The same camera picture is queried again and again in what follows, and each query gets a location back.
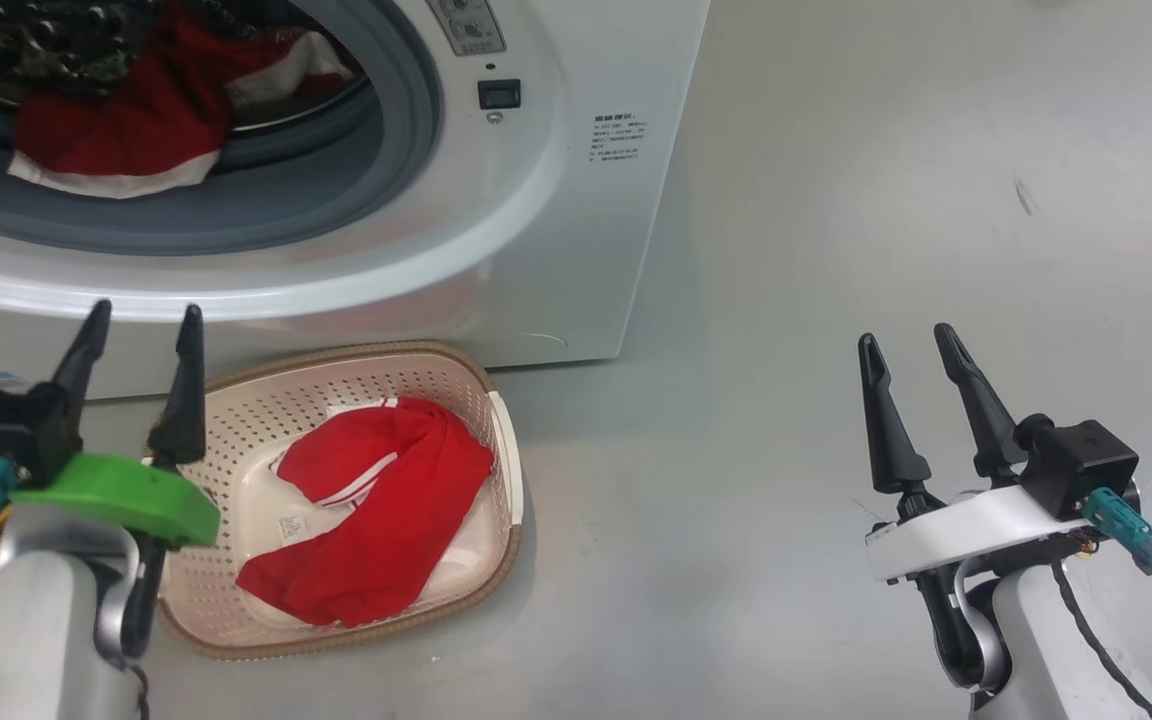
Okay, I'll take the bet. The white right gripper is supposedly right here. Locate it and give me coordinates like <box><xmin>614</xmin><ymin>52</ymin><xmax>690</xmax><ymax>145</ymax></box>
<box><xmin>858</xmin><ymin>322</ymin><xmax>1098</xmax><ymax>691</ymax></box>

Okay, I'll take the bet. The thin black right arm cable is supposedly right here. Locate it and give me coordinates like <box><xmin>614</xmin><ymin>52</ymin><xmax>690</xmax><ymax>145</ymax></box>
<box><xmin>1049</xmin><ymin>560</ymin><xmax>1152</xmax><ymax>720</ymax></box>

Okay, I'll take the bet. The red white-trimmed garment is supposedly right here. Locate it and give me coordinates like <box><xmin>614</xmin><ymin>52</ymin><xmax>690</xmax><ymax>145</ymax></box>
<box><xmin>7</xmin><ymin>0</ymin><xmax>369</xmax><ymax>200</ymax></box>
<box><xmin>235</xmin><ymin>396</ymin><xmax>496</xmax><ymax>629</ymax></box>

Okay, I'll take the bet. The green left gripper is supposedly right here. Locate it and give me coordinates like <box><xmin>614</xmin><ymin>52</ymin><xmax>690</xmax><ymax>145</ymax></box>
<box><xmin>11</xmin><ymin>299</ymin><xmax>223</xmax><ymax>661</ymax></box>

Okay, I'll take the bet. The right camera cable teal connector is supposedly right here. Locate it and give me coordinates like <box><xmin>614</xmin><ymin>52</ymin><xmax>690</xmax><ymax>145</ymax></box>
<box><xmin>1082</xmin><ymin>486</ymin><xmax>1152</xmax><ymax>613</ymax></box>

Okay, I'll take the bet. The cream perforated laundry basket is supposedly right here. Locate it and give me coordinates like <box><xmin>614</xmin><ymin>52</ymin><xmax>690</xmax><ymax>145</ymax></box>
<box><xmin>150</xmin><ymin>340</ymin><xmax>525</xmax><ymax>662</ymax></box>

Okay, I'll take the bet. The white washing machine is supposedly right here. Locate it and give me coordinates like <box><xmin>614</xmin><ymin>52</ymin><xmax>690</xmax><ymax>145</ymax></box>
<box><xmin>0</xmin><ymin>0</ymin><xmax>713</xmax><ymax>403</ymax></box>

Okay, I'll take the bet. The grey rating plate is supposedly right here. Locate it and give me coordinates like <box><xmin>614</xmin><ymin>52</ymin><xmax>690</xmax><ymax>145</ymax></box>
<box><xmin>425</xmin><ymin>0</ymin><xmax>508</xmax><ymax>58</ymax></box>

